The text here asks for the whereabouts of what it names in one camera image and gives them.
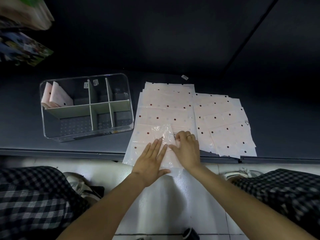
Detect person's right hand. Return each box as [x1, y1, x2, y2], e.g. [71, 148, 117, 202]
[169, 131, 202, 171]

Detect person's left hand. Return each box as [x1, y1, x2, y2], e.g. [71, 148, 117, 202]
[132, 138, 171, 188]

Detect pink dotted plastic bag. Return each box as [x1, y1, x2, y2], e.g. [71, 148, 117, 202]
[122, 123, 198, 177]

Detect person's right forearm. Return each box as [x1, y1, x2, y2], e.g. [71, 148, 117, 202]
[186, 163, 319, 240]

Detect person's left forearm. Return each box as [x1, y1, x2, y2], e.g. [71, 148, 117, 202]
[56, 173, 148, 240]

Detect spread pile of dotted bags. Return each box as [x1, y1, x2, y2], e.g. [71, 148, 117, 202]
[193, 93, 257, 159]

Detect white right sneaker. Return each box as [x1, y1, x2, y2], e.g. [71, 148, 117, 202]
[222, 168, 263, 182]

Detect white sneaker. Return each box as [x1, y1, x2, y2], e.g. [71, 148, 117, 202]
[222, 168, 263, 182]
[62, 172, 105, 201]

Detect black round object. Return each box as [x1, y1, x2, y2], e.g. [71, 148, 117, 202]
[183, 228, 200, 240]

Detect white left sneaker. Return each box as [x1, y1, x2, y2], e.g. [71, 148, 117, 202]
[62, 172, 105, 201]

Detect clear organizer box with dividers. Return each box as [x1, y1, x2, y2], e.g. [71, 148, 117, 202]
[39, 73, 135, 143]

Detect dark grey metal shelf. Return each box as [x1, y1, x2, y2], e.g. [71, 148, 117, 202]
[0, 70, 320, 164]

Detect folded pink dotted bag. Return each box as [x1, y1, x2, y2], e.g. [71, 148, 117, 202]
[49, 81, 74, 108]
[41, 82, 53, 108]

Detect black white checked trousers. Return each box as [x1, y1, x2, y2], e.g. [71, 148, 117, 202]
[0, 166, 320, 240]

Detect colourful printed packet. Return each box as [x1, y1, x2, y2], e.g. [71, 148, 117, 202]
[0, 31, 54, 67]

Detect beige hanging packet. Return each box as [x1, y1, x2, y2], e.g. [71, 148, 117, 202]
[0, 0, 55, 31]

